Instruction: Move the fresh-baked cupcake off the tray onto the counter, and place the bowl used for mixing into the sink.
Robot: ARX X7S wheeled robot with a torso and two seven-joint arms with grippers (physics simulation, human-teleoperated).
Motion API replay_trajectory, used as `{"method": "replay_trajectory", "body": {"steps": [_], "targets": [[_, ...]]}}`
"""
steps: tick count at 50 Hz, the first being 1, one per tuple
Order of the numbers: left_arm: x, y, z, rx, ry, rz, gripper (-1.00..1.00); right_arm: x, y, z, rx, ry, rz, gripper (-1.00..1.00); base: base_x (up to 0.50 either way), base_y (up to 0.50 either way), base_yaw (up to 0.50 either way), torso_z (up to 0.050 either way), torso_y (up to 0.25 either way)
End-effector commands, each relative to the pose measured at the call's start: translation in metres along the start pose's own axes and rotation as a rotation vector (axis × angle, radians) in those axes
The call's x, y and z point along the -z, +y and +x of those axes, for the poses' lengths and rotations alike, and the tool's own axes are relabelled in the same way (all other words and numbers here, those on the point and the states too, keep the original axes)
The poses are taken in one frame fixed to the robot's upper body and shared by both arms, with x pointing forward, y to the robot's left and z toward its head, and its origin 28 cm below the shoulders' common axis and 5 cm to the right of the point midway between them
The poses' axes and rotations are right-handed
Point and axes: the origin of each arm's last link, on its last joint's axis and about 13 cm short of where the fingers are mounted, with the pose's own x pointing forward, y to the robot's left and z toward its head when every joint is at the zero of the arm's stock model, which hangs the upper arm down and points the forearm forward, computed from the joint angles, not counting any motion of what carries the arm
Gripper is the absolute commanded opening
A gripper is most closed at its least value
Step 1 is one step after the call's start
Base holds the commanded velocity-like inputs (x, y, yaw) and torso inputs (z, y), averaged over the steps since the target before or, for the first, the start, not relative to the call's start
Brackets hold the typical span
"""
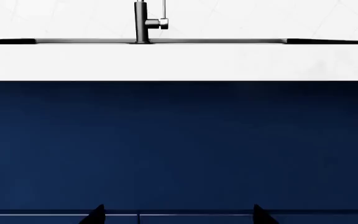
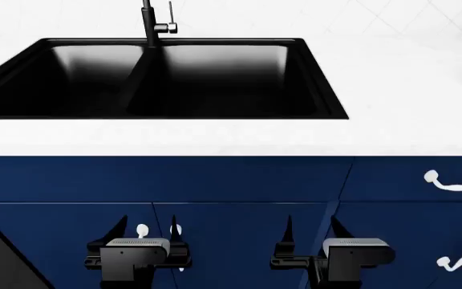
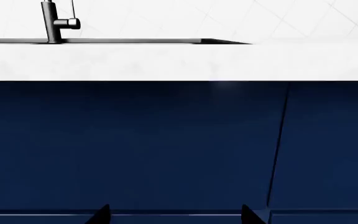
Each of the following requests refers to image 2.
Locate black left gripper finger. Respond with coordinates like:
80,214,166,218
169,214,188,246
87,214,129,250

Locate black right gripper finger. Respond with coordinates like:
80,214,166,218
274,214,297,253
326,214,355,242

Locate black double basin sink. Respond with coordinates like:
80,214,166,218
0,37,351,120

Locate navy blue cabinet door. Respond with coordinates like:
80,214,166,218
0,201,176,289
326,201,462,289
152,201,332,289

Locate navy blue cabinet front panel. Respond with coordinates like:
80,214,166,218
0,155,355,204

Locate navy blue drawer front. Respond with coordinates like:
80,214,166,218
339,156,462,203

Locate black kitchen faucet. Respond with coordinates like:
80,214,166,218
140,0,179,48

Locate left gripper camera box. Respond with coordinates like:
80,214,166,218
99,238,172,283

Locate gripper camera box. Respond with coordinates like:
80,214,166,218
322,238,397,284
99,238,172,283

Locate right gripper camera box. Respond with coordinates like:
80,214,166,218
322,238,397,284

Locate white drawer handle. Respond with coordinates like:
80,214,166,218
423,169,462,193

